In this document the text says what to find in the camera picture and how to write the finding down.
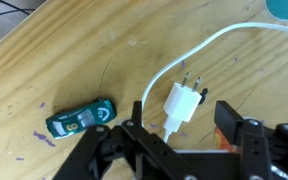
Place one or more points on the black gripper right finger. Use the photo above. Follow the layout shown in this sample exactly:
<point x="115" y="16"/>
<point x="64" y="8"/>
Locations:
<point x="270" y="150"/>

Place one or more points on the orange card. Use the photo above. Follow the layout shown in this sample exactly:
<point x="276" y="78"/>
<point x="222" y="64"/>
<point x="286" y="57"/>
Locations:
<point x="222" y="140"/>

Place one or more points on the wooden table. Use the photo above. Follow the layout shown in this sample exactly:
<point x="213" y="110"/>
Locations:
<point x="67" y="66"/>

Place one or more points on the teal round sticker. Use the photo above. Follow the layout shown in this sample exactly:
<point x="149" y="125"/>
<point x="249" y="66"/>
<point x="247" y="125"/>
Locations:
<point x="284" y="8"/>

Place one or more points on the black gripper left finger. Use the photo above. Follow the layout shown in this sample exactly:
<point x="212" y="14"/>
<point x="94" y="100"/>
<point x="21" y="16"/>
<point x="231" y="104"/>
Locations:
<point x="117" y="150"/>

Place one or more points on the white charger plug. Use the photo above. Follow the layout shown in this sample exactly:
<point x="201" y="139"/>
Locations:
<point x="180" y="105"/>

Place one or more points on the green toy car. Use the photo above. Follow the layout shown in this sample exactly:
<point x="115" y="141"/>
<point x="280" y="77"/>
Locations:
<point x="80" y="118"/>

